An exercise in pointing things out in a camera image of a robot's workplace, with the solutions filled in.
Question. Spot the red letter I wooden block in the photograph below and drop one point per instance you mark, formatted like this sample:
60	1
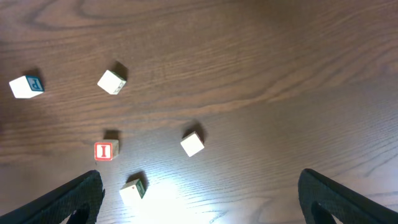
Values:
106	150

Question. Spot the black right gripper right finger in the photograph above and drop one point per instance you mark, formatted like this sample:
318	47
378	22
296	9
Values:
323	200

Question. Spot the plain picture wooden block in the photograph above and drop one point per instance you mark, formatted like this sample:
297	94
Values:
132	192

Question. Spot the yellow-edged picture wooden block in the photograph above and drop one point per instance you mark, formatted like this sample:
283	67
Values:
26	87

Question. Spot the red-edged wooden block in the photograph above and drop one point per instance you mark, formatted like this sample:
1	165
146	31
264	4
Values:
111	82

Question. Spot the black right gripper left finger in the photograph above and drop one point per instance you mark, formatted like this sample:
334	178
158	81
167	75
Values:
78	201

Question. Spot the green-edged wooden block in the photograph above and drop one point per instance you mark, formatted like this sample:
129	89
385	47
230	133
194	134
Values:
192	144

